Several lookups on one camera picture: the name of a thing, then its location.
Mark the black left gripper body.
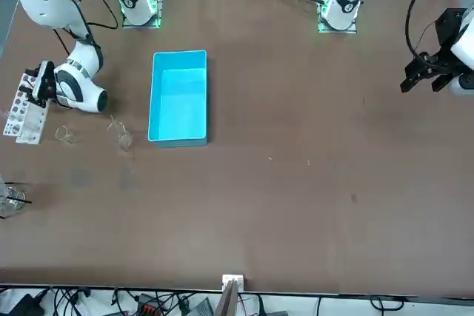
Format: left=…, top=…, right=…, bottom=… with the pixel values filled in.
left=418, top=7, right=468, bottom=73

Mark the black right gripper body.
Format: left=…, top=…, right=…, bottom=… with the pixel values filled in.
left=32, top=59, right=57, bottom=101

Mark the white test tube rack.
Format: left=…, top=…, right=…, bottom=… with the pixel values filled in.
left=2, top=67, right=50, bottom=145

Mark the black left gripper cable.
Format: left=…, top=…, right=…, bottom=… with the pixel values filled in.
left=404, top=0, right=445, bottom=60

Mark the aluminium camera post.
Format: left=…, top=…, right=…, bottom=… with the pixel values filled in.
left=216, top=273, right=246, bottom=316

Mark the blue plastic bin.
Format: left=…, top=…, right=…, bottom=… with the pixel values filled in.
left=147, top=49, right=210, bottom=149

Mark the black power strip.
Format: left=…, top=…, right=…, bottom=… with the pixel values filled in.
left=133, top=292, right=167, bottom=316

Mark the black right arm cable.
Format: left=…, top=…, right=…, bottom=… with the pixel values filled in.
left=53, top=0, right=119, bottom=58

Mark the glass beaker under stand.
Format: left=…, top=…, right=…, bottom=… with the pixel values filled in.
left=2, top=185, right=27, bottom=212

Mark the small clear glass beaker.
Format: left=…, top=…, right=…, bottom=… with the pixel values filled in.
left=55, top=125, right=78, bottom=146

